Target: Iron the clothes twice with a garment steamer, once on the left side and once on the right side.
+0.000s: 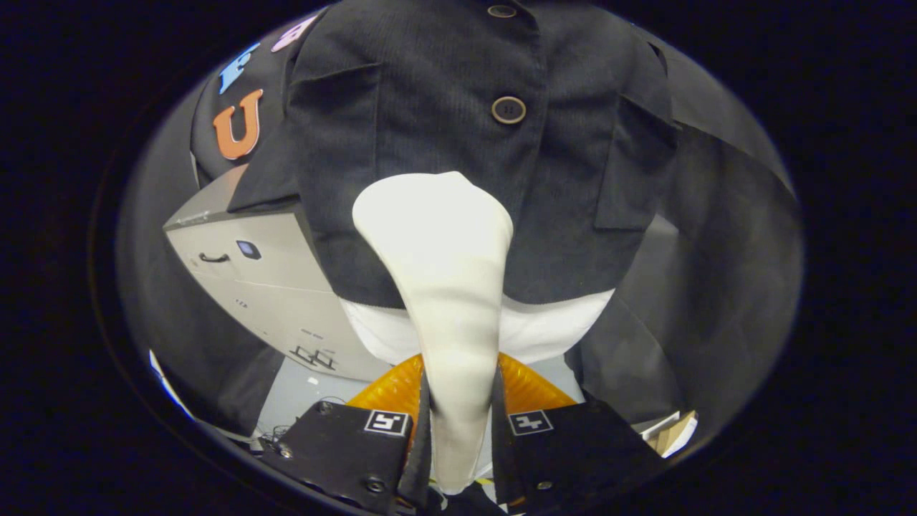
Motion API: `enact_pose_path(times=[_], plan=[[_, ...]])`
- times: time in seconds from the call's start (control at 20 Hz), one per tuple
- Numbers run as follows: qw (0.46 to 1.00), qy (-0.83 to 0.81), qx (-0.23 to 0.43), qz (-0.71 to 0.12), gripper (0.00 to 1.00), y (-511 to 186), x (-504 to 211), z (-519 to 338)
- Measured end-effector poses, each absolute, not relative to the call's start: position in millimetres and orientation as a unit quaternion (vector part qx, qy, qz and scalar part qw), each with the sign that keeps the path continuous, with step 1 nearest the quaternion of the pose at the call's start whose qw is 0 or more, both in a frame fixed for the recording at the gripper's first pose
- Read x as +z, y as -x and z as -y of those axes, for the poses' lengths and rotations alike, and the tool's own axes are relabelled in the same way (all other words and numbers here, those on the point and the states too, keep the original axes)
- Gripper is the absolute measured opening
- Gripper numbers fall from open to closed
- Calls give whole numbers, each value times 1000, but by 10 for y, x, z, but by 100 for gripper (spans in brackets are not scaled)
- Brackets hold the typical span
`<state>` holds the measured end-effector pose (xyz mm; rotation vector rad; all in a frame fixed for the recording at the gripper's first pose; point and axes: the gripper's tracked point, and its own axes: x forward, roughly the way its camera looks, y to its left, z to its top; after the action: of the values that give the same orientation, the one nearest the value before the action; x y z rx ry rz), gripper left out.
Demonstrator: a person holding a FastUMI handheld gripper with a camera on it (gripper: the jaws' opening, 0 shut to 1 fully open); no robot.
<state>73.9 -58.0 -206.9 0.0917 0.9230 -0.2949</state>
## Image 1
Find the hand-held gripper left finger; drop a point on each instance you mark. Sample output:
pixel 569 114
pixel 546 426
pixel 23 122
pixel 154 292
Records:
pixel 419 459

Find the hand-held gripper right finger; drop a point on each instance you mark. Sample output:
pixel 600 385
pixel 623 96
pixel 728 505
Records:
pixel 501 459

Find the white dress form torso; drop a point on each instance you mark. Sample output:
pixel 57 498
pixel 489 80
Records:
pixel 551 330

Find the grey drawer cabinet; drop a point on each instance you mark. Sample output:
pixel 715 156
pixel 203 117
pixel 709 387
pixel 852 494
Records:
pixel 272 294

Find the small cardboard box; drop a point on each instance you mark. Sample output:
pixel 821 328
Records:
pixel 673 433

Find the white garment steamer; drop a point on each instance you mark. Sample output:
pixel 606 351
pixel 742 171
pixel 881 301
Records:
pixel 444 272

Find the black backdrop cloth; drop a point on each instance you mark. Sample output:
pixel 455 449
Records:
pixel 716 301

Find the black blazer jacket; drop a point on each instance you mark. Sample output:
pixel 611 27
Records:
pixel 430 93

